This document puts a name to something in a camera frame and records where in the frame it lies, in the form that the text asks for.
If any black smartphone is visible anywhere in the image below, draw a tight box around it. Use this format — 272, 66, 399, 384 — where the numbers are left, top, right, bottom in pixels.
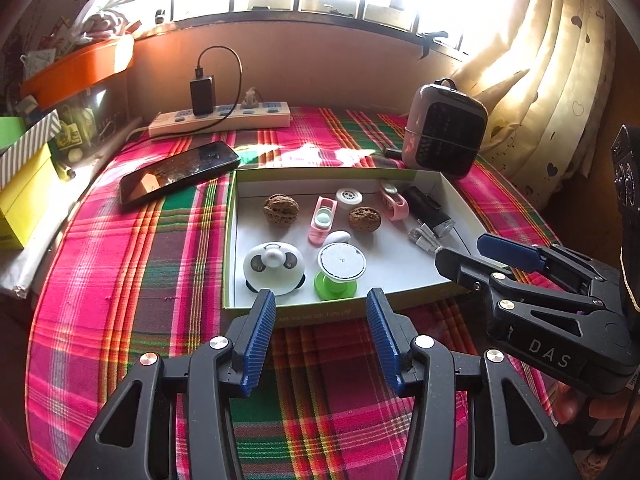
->
119, 141, 241, 211

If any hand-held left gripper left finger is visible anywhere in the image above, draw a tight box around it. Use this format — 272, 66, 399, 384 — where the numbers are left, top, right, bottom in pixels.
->
62, 289, 277, 480

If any white and pink round gadget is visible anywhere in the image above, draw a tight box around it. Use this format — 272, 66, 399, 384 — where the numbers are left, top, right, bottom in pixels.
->
242, 241, 306, 297

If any pink green plaid blanket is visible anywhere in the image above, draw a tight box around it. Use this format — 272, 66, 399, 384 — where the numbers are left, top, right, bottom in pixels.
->
27, 105, 566, 480

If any pale leafy plant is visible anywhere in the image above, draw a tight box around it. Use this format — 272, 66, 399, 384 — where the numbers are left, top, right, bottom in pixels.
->
70, 0, 146, 41

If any striped box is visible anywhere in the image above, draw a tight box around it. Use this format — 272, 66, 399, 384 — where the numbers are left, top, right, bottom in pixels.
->
0, 110, 62, 191

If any orange tray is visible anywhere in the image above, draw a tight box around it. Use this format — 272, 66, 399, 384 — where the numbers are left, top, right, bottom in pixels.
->
20, 35, 135, 110

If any grey space heater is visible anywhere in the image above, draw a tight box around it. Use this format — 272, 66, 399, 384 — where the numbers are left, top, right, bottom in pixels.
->
402, 78, 488, 181

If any pink clip with grey pad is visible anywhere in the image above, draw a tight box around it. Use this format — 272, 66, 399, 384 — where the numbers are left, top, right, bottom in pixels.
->
376, 180, 410, 222

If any green stand with white disc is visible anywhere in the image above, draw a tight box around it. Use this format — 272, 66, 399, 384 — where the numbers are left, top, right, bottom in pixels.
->
313, 242, 367, 302

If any glass tank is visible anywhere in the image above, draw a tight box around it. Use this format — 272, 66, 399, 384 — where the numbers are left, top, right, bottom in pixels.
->
50, 72, 143, 161

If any black charger cable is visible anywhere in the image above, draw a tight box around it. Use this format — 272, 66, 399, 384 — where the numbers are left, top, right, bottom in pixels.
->
195, 46, 244, 126

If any white cable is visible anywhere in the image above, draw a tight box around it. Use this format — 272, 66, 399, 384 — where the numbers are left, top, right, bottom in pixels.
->
407, 225, 443, 256

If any person's right hand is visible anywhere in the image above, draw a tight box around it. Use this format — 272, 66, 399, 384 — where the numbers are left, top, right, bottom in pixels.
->
550, 384, 626, 441

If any yellow box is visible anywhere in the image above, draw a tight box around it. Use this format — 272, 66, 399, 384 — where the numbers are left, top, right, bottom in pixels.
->
0, 142, 56, 251

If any pink clip with mint pad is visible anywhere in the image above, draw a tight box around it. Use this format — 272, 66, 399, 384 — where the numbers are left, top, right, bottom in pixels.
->
307, 196, 338, 246

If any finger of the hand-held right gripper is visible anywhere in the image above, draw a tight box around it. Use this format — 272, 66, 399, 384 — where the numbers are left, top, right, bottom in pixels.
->
476, 232, 621, 297
434, 247, 602, 339

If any cream heart print curtain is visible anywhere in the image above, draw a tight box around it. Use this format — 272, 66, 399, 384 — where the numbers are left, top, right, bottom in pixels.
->
450, 0, 621, 211

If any black flashlight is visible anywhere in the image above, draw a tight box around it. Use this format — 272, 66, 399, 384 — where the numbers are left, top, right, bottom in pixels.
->
404, 186, 455, 238

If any black strap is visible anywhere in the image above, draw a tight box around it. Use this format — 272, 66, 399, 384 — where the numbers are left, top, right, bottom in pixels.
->
417, 30, 448, 61

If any brown walnut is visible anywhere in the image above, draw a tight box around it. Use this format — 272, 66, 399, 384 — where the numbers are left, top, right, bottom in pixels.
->
348, 205, 383, 234
263, 193, 301, 228

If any white power strip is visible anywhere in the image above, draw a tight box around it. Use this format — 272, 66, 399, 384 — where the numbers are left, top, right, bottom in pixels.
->
148, 101, 292, 137

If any green white cardboard box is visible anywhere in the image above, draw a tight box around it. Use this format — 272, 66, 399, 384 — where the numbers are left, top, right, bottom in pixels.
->
221, 167, 488, 328

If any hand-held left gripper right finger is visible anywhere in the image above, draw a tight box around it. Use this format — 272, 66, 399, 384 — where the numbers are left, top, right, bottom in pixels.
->
366, 287, 581, 480

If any black charger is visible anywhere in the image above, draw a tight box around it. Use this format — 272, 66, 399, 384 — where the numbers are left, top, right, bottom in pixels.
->
190, 75, 217, 117

